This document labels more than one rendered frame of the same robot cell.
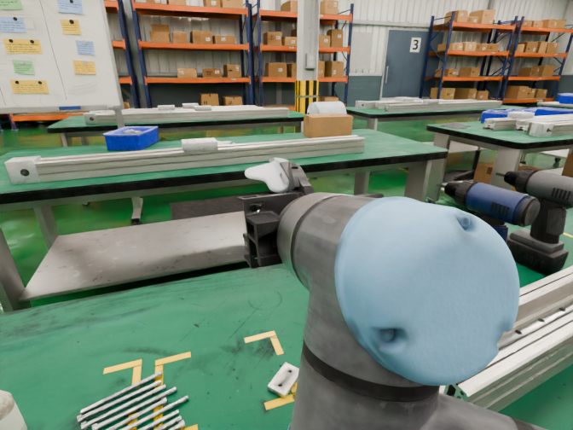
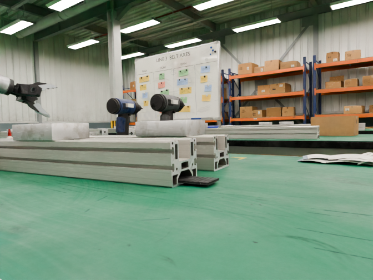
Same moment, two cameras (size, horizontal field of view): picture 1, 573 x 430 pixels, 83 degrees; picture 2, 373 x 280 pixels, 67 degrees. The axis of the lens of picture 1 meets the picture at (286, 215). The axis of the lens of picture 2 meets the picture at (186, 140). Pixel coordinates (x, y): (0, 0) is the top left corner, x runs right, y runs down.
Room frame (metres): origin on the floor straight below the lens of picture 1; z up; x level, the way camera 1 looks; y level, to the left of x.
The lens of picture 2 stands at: (0.17, -1.43, 0.89)
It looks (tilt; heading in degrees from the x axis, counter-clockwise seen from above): 3 degrees down; 55
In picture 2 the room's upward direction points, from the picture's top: 2 degrees counter-clockwise
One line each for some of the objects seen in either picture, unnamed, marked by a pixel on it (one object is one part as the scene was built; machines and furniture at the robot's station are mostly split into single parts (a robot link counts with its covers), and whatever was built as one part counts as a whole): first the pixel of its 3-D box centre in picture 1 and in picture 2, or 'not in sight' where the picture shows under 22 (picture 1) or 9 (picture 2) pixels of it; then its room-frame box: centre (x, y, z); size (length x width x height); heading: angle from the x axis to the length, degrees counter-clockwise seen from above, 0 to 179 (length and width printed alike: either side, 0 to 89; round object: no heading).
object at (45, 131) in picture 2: not in sight; (51, 136); (0.30, -0.63, 0.87); 0.16 x 0.11 x 0.07; 116
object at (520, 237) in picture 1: (529, 216); (172, 126); (0.71, -0.58, 0.89); 0.20 x 0.08 x 0.22; 28
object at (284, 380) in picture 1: (285, 379); not in sight; (0.34, 0.00, 0.78); 0.05 x 0.03 x 0.01; 149
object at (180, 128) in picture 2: not in sight; (170, 133); (0.58, -0.77, 0.87); 0.16 x 0.11 x 0.07; 116
